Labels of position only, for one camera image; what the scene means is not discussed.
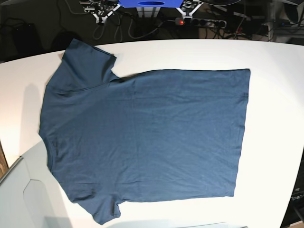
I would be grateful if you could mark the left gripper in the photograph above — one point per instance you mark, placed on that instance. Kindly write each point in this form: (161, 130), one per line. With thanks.
(187, 9)

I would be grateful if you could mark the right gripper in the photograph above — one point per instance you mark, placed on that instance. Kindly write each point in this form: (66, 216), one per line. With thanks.
(101, 9)

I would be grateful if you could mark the blue box on stand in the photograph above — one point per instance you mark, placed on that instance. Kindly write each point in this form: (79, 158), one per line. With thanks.
(150, 3)

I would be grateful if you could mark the grey panel at table corner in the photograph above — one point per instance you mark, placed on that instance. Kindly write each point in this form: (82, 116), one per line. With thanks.
(25, 203)

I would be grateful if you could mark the dark blue T-shirt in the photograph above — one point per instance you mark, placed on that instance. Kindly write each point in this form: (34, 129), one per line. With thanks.
(159, 135)

